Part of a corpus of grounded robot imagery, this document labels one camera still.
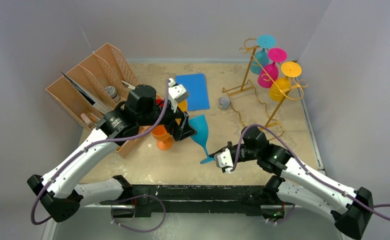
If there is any teal wine glass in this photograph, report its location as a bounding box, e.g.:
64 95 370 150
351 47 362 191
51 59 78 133
250 34 276 75
189 114 214 164

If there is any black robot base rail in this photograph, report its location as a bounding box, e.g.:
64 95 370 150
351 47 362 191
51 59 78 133
98 174 298 220

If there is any white stapler in organizer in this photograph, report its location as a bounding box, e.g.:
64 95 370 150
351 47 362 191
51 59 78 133
121 80 136 91

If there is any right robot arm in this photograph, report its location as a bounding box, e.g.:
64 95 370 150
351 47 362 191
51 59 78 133
212 124 373 240

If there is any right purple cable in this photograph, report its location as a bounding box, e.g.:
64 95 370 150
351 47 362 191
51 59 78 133
229 124 390 224

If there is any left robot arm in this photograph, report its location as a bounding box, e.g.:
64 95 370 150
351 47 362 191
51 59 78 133
27 81 197 223

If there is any gold wire glass rack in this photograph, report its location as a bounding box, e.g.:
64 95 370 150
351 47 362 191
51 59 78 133
222 37 308 136

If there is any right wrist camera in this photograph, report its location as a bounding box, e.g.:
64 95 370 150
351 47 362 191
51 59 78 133
214 147 234 174

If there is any small clear glitter ball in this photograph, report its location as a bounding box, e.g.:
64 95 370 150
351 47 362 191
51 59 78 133
218 96 231 111

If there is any yellow wine glass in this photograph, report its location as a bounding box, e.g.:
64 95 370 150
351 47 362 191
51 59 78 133
269 61 302 102

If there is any pink desk file organizer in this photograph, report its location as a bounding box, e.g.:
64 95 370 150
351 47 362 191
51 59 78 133
45 42 165 159

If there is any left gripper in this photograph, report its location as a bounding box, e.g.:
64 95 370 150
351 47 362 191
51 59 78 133
138 98 197 140

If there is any teal wine glass front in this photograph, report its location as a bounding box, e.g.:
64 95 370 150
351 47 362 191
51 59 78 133
189 114 214 164

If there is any orange wine glass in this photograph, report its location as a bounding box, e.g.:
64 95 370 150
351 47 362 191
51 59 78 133
150 125 174 151

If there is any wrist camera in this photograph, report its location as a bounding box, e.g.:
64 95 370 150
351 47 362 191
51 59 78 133
167 78 189 113
214 147 234 174

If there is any yellow-orange wine glass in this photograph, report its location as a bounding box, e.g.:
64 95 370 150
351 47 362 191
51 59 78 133
178 100 188 112

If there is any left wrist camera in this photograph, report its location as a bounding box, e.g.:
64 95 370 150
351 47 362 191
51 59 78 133
167 78 189 113

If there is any teal wine glass rear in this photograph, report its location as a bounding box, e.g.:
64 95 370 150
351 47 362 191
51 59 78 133
250 34 276 75

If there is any magenta wine glass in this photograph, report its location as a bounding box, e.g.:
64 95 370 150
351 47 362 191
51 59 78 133
257 47 287 88

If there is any red wine glass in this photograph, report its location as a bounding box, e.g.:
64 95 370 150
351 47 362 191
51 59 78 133
156 99 164 107

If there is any dark folder in organizer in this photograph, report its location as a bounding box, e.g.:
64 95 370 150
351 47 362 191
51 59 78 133
61 71 111 115

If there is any blue rectangular card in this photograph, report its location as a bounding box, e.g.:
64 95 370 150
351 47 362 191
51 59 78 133
175 73 210 111

